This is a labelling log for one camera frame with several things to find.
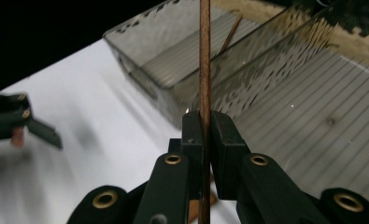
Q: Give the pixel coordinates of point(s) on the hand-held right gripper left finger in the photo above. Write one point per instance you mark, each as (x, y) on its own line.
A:
(193, 133)

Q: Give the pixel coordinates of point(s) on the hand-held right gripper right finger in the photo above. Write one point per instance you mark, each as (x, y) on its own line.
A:
(225, 140)

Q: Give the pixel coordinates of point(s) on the brown wooden chopstick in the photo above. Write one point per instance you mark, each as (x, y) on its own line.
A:
(232, 32)
(205, 62)

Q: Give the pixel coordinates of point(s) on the smoked clear plastic bin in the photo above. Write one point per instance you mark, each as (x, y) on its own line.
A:
(313, 124)
(160, 37)

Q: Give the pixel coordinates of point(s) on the white table cover sheet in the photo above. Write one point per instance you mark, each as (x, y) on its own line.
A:
(95, 124)

